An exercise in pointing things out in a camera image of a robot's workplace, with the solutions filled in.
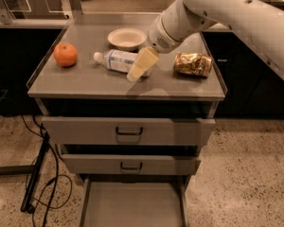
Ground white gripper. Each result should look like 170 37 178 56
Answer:
127 0 215 82

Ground blue label plastic bottle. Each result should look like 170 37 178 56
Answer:
93 49 139 81

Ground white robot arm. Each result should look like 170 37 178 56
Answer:
128 0 284 81

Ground grey drawer cabinet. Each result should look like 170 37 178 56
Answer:
26 12 228 227

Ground grey top drawer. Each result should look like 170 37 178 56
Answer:
43 116 215 146

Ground grey middle drawer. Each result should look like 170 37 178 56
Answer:
63 154 201 175

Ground grey open bottom drawer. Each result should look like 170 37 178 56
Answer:
77 176 190 227

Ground white paper bowl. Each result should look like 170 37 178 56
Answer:
107 28 147 51

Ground crumpled gold snack bag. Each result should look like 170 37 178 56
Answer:
173 53 213 78

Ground orange fruit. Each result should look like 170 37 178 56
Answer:
53 43 78 67

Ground black table leg base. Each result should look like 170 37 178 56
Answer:
0 134 49 214

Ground black floor cables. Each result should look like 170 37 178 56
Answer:
20 115 74 227

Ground white horizontal rail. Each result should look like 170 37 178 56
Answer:
0 18 231 33

